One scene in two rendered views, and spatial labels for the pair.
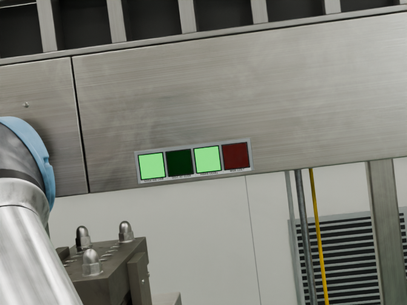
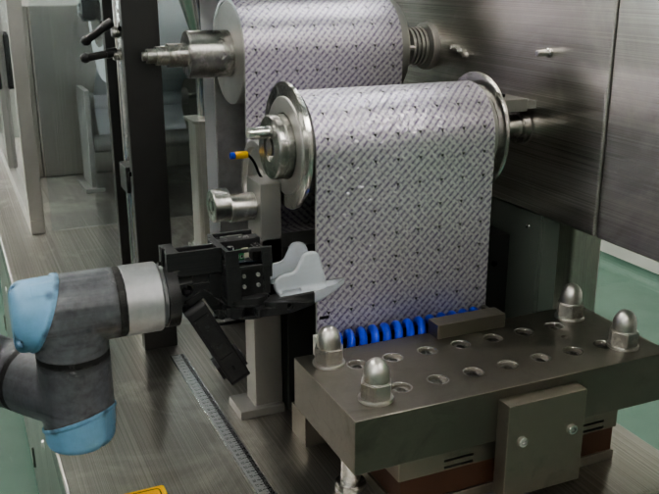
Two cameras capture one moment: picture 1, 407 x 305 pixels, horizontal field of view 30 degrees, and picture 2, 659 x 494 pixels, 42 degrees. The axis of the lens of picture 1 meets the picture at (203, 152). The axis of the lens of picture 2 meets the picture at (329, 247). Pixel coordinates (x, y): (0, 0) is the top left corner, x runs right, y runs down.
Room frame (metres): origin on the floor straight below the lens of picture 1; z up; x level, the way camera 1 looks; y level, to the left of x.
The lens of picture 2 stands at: (0.88, -0.44, 1.44)
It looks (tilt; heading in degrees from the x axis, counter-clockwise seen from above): 18 degrees down; 61
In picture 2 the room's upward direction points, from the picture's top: straight up
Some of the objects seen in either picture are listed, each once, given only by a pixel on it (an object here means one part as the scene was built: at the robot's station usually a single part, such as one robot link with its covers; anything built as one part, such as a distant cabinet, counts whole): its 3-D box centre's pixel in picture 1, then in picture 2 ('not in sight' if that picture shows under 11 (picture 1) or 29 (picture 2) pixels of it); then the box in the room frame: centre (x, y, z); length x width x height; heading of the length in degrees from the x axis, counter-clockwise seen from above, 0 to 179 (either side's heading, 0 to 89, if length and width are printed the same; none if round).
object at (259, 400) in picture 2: not in sight; (252, 299); (1.29, 0.48, 1.05); 0.06 x 0.05 x 0.31; 175
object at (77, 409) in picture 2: not in sight; (66, 392); (1.04, 0.42, 1.01); 0.11 x 0.08 x 0.11; 121
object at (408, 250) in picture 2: not in sight; (405, 258); (1.44, 0.37, 1.11); 0.23 x 0.01 x 0.18; 175
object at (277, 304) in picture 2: not in sight; (275, 300); (1.26, 0.36, 1.09); 0.09 x 0.05 x 0.02; 174
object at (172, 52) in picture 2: not in sight; (164, 55); (1.26, 0.70, 1.33); 0.06 x 0.03 x 0.03; 175
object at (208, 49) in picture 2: not in sight; (207, 54); (1.32, 0.69, 1.33); 0.06 x 0.06 x 0.06; 85
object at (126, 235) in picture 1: (125, 230); (624, 327); (1.62, 0.19, 1.05); 0.04 x 0.04 x 0.04
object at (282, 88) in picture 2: not in sight; (286, 145); (1.32, 0.44, 1.25); 0.15 x 0.01 x 0.15; 85
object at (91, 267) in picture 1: (91, 261); (376, 378); (1.31, 0.22, 1.05); 0.04 x 0.04 x 0.04
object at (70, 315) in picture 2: not in sight; (68, 312); (1.05, 0.41, 1.11); 0.11 x 0.08 x 0.09; 175
